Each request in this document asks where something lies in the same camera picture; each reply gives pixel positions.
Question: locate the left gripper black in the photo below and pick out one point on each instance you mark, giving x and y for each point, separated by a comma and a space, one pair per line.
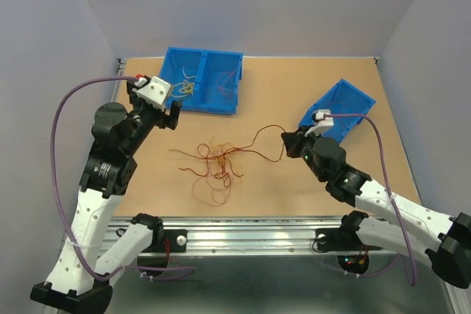
167, 119

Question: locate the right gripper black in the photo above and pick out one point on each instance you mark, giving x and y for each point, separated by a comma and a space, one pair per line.
293, 140

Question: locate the blue bin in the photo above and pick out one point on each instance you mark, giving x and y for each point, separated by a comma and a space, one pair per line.
343, 98
221, 76
182, 68

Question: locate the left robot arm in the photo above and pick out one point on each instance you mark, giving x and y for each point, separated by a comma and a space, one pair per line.
83, 278

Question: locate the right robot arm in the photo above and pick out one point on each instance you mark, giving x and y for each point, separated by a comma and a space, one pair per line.
450, 260

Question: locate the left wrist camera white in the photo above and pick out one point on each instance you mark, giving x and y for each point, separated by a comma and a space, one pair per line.
153, 90

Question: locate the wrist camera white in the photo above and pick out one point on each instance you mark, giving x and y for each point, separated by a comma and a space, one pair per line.
322, 122
153, 90

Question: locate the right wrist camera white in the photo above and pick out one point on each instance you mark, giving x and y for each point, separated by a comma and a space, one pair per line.
322, 122

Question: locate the aluminium left rail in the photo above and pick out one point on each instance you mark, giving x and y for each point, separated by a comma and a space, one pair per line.
105, 168

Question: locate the aluminium rail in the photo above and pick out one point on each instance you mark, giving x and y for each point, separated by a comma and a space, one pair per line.
105, 168
197, 237

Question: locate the aluminium front rail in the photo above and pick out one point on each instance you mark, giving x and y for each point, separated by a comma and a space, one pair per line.
197, 237

